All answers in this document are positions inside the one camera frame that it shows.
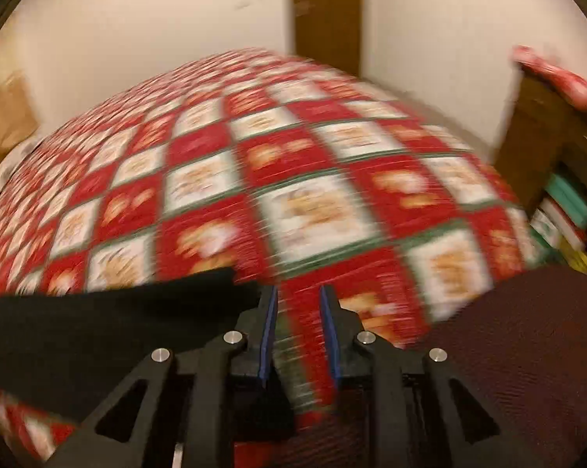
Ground black pants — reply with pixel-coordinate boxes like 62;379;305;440
0;268;260;423

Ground red christmas patchwork bedspread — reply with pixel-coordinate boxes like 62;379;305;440
0;46;543;464

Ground dark wooden shelf unit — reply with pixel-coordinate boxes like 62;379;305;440
494;66;587;274

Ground cream wooden headboard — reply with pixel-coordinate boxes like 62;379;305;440
0;72;38;163

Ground brown wooden door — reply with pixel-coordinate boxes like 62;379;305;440
292;0;362;75

